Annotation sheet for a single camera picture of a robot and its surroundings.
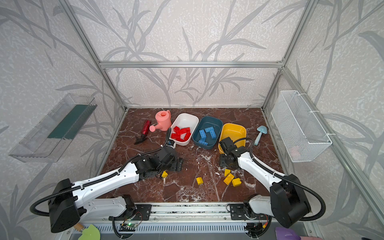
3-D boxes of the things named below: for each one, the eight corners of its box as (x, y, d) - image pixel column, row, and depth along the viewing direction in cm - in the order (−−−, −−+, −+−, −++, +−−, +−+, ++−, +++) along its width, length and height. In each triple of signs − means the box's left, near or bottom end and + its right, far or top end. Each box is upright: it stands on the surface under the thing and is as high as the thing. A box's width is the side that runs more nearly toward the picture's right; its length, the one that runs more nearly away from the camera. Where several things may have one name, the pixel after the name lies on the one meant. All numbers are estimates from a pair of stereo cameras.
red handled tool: (137, 144, 102) (135, 141, 98) (146, 123, 113) (145, 120, 110) (143, 145, 101) (141, 141, 98) (152, 124, 113) (151, 120, 110)
